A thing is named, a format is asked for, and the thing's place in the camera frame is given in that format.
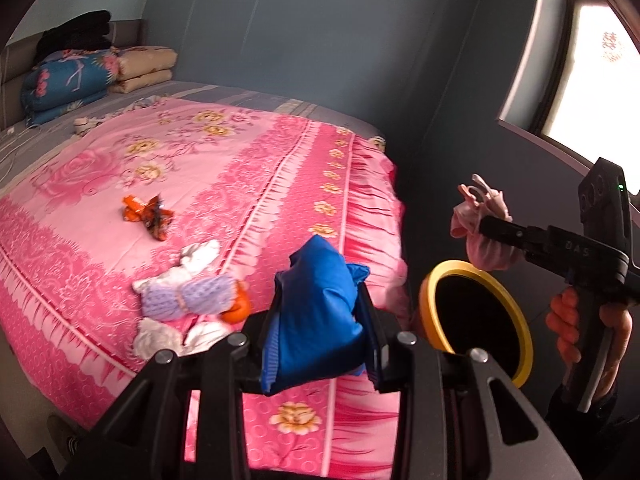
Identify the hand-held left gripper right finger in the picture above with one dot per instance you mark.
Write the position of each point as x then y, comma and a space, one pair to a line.
376, 355

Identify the orange peel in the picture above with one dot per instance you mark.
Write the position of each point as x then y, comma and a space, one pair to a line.
239, 310

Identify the beige folded quilt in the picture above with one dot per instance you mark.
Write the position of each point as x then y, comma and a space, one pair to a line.
145, 62

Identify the purple knitted sock bundle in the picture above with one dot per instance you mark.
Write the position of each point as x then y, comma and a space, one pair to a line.
190, 295

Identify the orange snack wrapper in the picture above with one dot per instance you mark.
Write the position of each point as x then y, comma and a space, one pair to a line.
150, 212

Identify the white plastic bag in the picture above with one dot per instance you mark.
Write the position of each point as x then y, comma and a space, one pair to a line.
150, 337

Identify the grey striped bed sheet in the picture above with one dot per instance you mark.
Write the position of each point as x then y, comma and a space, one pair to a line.
210, 91

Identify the small white bundle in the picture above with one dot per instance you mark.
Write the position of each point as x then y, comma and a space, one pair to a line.
85, 125

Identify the black folded clothing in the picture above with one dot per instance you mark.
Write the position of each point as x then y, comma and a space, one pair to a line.
75, 30

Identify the person's right forearm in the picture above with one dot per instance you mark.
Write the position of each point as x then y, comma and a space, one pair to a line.
557, 410

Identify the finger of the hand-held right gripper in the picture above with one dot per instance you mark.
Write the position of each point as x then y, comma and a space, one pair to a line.
505, 230

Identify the black trash bin yellow rim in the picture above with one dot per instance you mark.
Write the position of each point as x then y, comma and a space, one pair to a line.
475, 310

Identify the window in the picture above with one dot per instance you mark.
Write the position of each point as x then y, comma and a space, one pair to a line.
590, 85

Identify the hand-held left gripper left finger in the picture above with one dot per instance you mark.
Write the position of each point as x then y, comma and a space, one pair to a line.
252, 355

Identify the blue cloth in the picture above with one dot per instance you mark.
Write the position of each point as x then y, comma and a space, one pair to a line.
315, 320

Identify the blue floral folded quilt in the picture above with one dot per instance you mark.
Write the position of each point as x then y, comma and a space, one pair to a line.
65, 80

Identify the person's right hand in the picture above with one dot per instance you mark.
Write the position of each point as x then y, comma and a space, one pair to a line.
565, 330

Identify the white sock pile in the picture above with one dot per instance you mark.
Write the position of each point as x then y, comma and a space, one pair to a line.
197, 257

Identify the pale pink bag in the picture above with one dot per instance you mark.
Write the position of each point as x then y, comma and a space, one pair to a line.
465, 220

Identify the pink floral bedsheet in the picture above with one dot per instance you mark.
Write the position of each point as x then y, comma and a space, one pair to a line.
225, 170

